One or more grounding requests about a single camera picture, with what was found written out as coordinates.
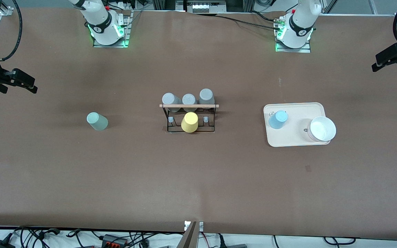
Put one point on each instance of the pale green cup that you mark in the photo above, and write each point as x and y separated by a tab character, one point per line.
97	121

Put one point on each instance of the light blue cup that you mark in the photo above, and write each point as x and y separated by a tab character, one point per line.
277	119

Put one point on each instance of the white bowl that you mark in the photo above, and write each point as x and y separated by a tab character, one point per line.
322	129

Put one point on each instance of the beige rectangular tray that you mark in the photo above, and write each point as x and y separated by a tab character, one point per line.
295	136

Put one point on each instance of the grey cup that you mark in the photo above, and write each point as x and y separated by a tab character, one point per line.
206	94
169	99
189	99

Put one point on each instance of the yellow cup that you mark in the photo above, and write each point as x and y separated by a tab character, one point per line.
190	122

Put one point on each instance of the grey metal beam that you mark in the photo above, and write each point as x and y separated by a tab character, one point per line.
189	237

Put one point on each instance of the black plug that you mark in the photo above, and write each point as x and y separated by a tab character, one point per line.
221	241

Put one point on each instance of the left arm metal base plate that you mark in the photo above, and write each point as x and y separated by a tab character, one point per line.
307	50

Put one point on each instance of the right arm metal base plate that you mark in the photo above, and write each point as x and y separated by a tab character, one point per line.
126	38

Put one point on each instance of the black aluminium frame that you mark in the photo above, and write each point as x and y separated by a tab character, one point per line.
164	4

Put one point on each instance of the silver beam bracket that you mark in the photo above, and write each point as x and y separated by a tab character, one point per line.
200	226

